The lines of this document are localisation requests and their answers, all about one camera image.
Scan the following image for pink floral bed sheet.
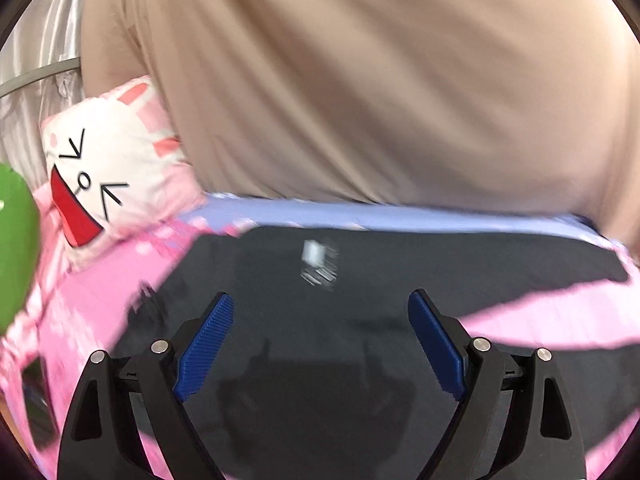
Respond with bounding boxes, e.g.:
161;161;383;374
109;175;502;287
0;192;640;480

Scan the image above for dark grey pants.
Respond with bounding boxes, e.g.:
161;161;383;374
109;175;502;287
114;228;639;479

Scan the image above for white satin curtain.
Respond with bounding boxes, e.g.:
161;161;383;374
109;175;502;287
1;0;85;188

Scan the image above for white cartoon bunny pillow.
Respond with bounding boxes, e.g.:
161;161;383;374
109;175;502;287
41;76;204;270

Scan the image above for green pillow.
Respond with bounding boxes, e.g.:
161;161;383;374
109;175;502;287
0;164;40;335

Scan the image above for beige fabric curtain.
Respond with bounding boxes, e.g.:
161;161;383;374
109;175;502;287
81;0;639;246

